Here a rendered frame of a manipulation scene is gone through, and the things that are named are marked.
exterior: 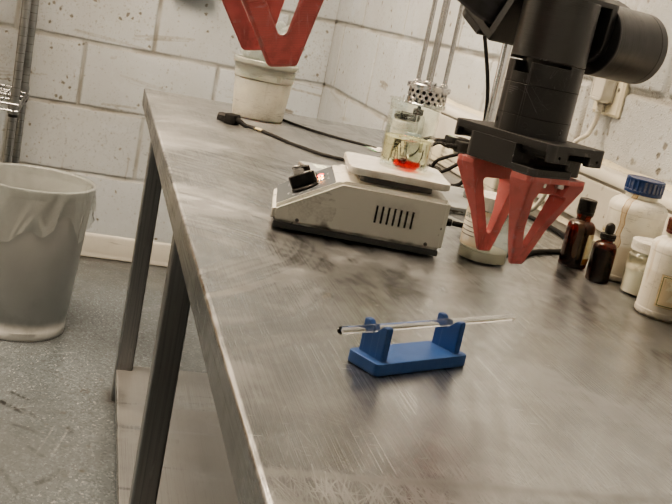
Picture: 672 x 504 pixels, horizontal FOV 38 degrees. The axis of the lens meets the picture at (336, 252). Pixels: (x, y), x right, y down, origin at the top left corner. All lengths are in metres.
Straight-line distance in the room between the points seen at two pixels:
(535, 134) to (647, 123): 0.79
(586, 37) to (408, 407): 0.30
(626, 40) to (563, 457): 0.32
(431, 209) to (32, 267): 1.69
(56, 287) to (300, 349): 2.00
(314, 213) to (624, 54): 0.45
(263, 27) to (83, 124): 3.04
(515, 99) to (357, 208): 0.40
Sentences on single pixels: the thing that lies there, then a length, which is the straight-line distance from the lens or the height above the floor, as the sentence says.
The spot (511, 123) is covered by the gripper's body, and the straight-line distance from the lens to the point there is 0.75.
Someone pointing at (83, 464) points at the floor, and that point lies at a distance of 2.14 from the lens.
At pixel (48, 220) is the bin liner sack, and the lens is 2.61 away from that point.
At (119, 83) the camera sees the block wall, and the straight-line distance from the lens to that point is 3.48.
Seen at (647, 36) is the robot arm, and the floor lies 1.03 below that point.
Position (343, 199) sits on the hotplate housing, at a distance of 1.10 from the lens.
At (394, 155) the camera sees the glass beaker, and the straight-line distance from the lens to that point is 1.15.
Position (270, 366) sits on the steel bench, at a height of 0.75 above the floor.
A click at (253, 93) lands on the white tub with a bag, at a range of 2.08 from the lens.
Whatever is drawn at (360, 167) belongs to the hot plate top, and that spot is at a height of 0.84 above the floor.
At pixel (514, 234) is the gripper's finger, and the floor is 0.86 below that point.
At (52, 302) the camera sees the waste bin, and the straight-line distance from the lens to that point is 2.72.
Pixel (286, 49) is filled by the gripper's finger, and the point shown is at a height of 0.98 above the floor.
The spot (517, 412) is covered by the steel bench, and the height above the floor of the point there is 0.75.
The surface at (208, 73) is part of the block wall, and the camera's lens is 3.49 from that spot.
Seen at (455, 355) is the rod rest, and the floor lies 0.76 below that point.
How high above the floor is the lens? 1.00
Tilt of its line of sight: 13 degrees down
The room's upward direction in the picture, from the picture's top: 12 degrees clockwise
